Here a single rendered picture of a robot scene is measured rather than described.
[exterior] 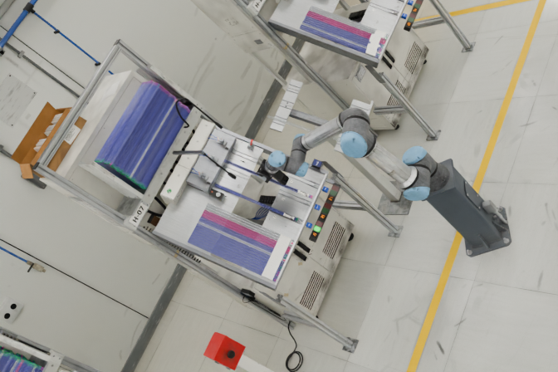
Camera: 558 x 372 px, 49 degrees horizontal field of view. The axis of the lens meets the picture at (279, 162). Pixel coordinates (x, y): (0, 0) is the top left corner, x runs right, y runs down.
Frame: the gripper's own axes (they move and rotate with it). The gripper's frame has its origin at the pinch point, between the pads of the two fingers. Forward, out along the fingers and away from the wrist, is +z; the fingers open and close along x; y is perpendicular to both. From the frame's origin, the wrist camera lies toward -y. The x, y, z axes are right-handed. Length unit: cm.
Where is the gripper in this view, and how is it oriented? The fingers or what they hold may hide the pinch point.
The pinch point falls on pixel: (267, 178)
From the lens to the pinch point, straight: 321.3
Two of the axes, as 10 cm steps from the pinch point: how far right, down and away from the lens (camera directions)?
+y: -8.9, -4.6, -0.6
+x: -4.1, 8.4, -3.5
